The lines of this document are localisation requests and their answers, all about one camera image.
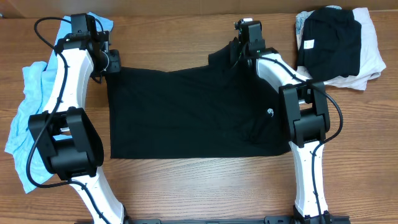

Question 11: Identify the black t-shirt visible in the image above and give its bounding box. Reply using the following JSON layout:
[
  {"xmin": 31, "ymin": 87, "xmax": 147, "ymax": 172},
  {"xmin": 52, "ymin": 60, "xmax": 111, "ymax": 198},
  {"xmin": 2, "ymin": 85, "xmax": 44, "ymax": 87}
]
[{"xmin": 106, "ymin": 44, "xmax": 290, "ymax": 159}]

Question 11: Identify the light blue t-shirt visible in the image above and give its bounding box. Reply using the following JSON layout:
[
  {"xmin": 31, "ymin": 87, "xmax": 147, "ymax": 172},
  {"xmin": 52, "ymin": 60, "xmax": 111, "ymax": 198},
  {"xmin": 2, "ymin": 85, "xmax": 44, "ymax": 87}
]
[{"xmin": 4, "ymin": 12, "xmax": 114, "ymax": 194}]

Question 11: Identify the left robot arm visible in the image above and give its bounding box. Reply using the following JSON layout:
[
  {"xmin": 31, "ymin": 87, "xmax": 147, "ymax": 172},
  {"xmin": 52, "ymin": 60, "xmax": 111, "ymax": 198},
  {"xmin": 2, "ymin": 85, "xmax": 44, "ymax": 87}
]
[{"xmin": 26, "ymin": 14, "xmax": 128, "ymax": 223}]

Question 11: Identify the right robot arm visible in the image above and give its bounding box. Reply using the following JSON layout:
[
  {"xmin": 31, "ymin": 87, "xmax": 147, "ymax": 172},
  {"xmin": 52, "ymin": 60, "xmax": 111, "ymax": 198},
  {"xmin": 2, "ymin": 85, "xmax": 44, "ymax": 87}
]
[{"xmin": 234, "ymin": 18, "xmax": 334, "ymax": 223}]

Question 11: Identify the folded black garment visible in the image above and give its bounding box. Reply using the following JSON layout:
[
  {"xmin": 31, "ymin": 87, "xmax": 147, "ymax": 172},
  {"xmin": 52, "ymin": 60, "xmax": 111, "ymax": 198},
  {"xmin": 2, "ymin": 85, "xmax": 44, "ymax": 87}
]
[{"xmin": 297, "ymin": 7, "xmax": 361, "ymax": 82}]

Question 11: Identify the folded white garment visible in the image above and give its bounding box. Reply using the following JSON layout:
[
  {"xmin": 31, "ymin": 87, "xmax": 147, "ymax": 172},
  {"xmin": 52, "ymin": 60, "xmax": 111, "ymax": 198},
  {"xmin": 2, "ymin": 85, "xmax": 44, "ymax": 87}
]
[{"xmin": 297, "ymin": 7, "xmax": 386, "ymax": 91}]

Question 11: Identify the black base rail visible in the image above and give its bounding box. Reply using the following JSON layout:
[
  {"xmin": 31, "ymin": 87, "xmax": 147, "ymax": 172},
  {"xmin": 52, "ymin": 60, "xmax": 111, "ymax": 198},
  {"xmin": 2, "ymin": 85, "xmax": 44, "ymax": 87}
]
[{"xmin": 74, "ymin": 214, "xmax": 352, "ymax": 224}]

